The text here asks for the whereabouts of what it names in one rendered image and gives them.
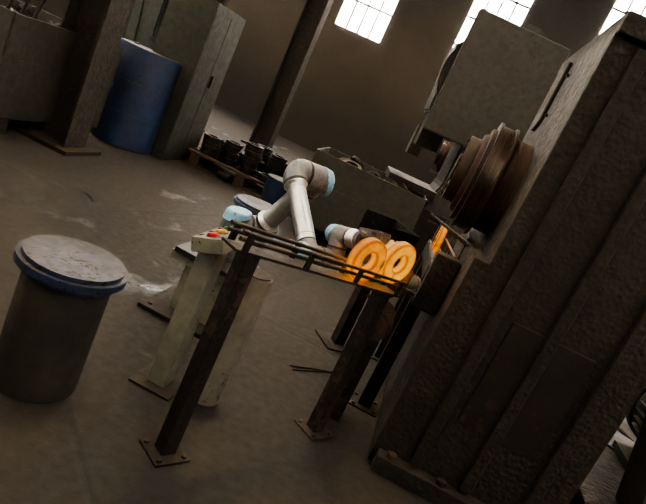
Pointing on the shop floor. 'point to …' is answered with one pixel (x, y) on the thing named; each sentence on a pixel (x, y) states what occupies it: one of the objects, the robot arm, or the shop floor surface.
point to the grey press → (479, 102)
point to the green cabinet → (193, 69)
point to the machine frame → (543, 302)
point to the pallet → (238, 161)
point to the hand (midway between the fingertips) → (399, 257)
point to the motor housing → (365, 359)
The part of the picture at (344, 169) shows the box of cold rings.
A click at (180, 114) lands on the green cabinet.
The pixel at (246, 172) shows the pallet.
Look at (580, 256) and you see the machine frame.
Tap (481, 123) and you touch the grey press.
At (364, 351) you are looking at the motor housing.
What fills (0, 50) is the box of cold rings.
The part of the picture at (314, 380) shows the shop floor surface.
